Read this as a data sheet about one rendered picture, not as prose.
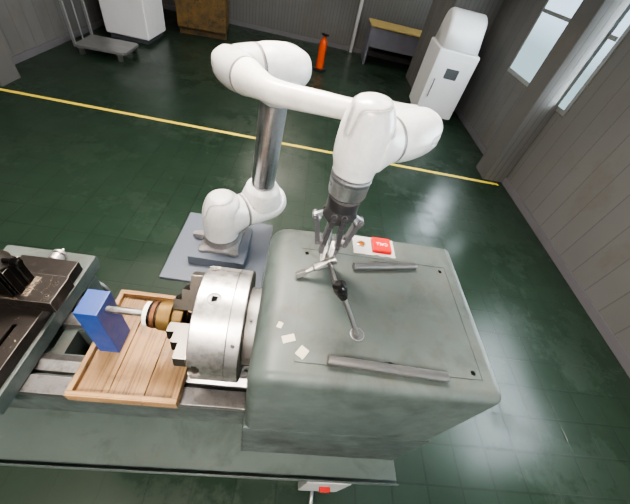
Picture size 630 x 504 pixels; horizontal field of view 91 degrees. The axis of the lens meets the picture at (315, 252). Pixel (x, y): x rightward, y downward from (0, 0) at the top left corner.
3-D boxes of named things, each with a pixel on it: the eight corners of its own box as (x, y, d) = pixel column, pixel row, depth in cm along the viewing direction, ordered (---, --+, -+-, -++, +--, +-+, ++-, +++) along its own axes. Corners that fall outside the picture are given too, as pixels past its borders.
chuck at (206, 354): (245, 297, 111) (244, 248, 86) (226, 390, 94) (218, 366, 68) (219, 293, 110) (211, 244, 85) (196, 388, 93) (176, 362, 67)
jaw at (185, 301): (217, 307, 91) (221, 269, 89) (213, 314, 86) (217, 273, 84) (178, 303, 90) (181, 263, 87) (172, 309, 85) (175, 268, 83)
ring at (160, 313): (187, 294, 88) (154, 290, 87) (177, 323, 82) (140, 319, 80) (191, 312, 95) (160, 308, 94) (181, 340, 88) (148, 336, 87)
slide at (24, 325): (83, 269, 110) (78, 261, 107) (-5, 396, 80) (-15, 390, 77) (27, 262, 108) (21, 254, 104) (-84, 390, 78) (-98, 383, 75)
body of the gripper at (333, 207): (362, 186, 73) (352, 216, 80) (327, 180, 72) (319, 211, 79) (365, 206, 68) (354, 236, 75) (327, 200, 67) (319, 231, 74)
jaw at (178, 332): (211, 324, 85) (198, 365, 76) (211, 335, 88) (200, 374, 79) (169, 320, 84) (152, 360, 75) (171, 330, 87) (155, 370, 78)
